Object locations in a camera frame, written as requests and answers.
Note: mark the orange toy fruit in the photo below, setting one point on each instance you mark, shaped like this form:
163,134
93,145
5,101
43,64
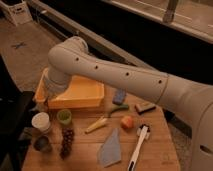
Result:
127,122

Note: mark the blue folded cloth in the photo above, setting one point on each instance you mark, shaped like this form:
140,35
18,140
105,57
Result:
110,151

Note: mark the blue sponge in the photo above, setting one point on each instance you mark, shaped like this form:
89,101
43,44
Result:
119,97

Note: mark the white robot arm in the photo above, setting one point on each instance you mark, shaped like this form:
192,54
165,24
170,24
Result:
191,101

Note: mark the black chair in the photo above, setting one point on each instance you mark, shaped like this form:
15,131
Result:
14,113

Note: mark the grey metal post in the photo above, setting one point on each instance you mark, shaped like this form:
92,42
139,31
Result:
170,11

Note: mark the white handled brush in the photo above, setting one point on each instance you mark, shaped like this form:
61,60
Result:
144,131

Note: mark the yellow plastic bin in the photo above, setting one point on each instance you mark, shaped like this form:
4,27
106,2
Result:
81,93

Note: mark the dark toy grape bunch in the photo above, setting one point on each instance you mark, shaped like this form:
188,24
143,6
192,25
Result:
67,139

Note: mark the white cup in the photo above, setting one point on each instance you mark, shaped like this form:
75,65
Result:
41,121

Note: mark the black and tan brush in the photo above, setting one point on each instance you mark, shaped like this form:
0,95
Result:
144,107

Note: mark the white box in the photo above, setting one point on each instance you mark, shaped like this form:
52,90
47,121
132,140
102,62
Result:
17,14

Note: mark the green plastic cup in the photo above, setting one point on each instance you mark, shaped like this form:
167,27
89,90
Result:
64,116

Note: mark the metal cup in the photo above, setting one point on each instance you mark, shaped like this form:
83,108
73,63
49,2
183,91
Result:
42,144

